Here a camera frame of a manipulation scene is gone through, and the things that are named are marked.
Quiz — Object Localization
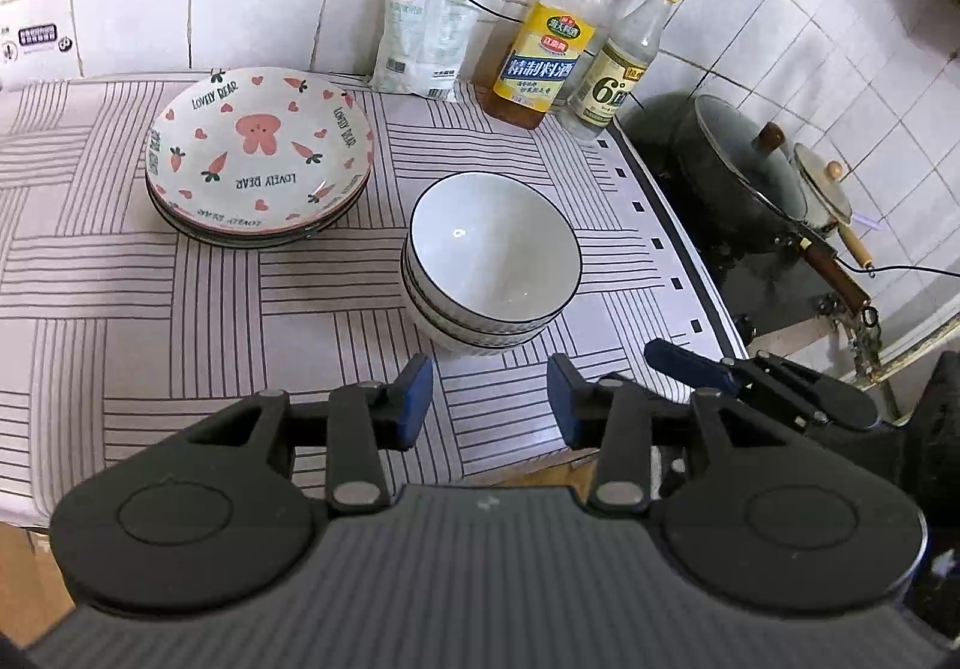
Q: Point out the white bowl with dark rim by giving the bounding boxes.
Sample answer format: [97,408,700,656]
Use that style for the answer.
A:
[401,249,575,349]
[407,172,584,334]
[409,286,560,361]

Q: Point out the black stove top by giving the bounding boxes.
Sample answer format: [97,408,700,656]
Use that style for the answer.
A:
[621,90,852,341]

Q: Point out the white seasoning bag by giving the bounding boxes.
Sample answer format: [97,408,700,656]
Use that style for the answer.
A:
[370,0,445,97]

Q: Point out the glass lid with wooden knob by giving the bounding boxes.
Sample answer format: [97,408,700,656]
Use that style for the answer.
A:
[694,94,809,220]

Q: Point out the striped tablecloth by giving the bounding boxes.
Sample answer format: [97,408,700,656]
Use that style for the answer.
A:
[0,73,751,527]

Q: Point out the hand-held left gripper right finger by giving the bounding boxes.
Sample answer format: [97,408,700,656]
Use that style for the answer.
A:
[547,352,807,518]

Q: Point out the small cream pot with lid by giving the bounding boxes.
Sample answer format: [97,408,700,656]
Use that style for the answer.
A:
[791,142,878,269]

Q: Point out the pink bunny print plate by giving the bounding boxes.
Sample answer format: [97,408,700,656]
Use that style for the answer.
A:
[145,66,376,235]

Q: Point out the blue and white wall sticker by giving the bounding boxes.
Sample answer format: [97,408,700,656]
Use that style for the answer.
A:
[0,19,77,71]

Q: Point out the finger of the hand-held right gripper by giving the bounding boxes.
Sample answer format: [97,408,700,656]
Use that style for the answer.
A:
[643,337,882,434]

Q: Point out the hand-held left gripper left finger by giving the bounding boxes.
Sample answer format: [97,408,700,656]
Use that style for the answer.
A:
[184,352,436,518]

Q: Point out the clear seasoning bag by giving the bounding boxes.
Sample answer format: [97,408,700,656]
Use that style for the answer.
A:
[426,0,490,105]

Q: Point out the yellow label cooking wine bottle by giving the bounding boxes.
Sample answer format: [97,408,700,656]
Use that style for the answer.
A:
[480,0,623,131]

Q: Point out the dark pan with wooden handle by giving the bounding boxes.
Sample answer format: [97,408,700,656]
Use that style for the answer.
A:
[670,93,875,311]

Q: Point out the clear vinegar bottle yellow cap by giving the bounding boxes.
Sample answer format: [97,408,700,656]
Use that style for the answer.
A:
[559,0,687,141]

